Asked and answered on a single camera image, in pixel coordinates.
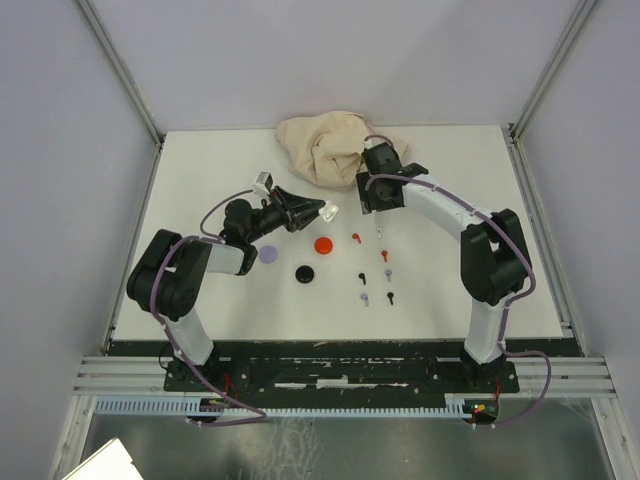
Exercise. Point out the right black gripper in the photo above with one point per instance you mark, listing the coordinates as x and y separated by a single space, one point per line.
367 198

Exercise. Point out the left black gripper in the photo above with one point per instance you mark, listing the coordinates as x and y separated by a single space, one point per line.
296 211

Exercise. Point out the white charging case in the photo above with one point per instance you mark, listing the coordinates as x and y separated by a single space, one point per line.
328 212

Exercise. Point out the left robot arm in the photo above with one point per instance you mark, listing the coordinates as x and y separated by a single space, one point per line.
167 278

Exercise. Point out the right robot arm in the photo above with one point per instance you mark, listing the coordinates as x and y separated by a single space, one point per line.
495 265

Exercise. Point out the red charging case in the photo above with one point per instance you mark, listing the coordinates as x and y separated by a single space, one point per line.
323 245

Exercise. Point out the purple charging case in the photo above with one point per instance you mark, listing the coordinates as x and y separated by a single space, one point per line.
268 254

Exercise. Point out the black charging case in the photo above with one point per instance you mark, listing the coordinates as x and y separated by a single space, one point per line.
304 274

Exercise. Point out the beige crumpled cloth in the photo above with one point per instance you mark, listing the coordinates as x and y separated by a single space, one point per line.
326 150

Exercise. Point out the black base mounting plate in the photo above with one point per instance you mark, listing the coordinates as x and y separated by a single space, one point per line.
342 374

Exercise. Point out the white paper sheet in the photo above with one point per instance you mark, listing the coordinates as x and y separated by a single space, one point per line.
110 462

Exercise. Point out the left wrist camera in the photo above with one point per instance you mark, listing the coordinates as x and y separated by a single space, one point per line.
262 185

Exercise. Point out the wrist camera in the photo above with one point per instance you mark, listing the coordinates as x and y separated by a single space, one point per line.
373 140
262 185

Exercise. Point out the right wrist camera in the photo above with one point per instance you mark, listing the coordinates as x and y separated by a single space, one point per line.
373 140

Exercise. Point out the right aluminium frame post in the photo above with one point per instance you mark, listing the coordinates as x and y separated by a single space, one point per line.
570 36

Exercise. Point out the aluminium frame post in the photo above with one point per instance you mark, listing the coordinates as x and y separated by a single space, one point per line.
570 36
99 31

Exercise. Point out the blue cable duct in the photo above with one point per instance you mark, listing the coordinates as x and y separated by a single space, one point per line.
197 407

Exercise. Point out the left aluminium frame post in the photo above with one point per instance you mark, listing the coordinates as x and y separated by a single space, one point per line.
99 31

